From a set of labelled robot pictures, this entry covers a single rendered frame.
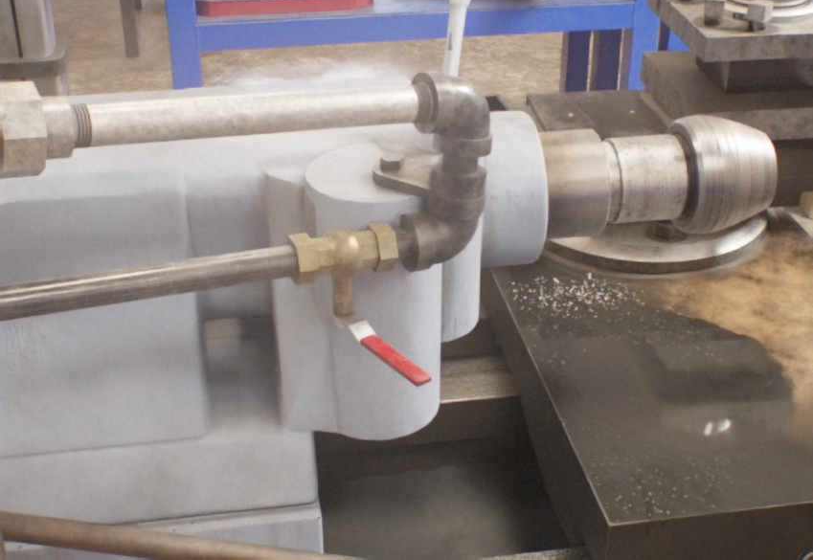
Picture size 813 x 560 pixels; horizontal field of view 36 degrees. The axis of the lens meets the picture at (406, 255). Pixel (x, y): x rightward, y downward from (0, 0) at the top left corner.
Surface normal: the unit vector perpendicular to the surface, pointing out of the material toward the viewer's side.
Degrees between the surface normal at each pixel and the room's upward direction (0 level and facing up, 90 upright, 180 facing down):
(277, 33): 90
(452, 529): 9
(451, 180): 81
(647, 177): 65
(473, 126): 86
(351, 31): 90
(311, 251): 60
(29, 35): 90
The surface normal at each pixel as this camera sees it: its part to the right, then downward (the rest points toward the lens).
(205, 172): 0.14, -0.11
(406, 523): 0.06, -0.83
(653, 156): 0.10, -0.43
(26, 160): 0.44, 0.58
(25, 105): 0.46, -0.15
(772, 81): 0.13, 0.48
